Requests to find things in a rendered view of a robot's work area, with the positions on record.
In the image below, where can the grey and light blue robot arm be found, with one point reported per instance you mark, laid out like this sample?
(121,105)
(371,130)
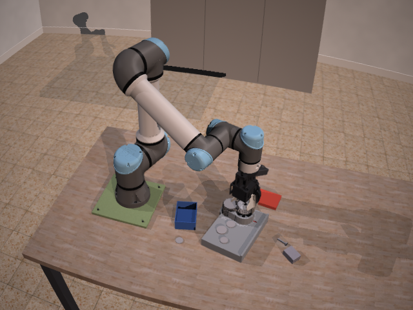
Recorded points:
(156,115)

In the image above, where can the red flat rectangular block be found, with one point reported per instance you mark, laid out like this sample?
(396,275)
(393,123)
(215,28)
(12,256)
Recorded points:
(269,199)

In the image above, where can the silver toothed gear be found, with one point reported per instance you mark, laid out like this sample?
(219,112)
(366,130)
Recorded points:
(242,207)

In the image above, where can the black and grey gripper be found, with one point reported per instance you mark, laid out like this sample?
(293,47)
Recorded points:
(246,189)

